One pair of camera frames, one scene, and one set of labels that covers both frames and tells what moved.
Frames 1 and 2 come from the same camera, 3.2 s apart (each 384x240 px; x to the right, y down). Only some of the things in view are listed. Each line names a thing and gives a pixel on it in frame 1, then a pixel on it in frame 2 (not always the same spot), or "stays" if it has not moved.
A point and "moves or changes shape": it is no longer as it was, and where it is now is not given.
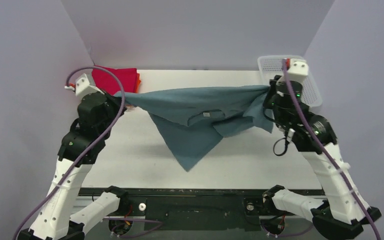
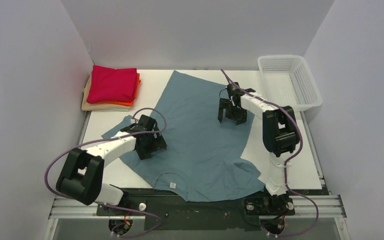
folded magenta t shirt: (127, 77) stays
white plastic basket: (271, 67) stays
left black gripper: (113, 100) -> (150, 143)
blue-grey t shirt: (192, 118) moves or changes shape
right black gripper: (271, 94) -> (230, 108)
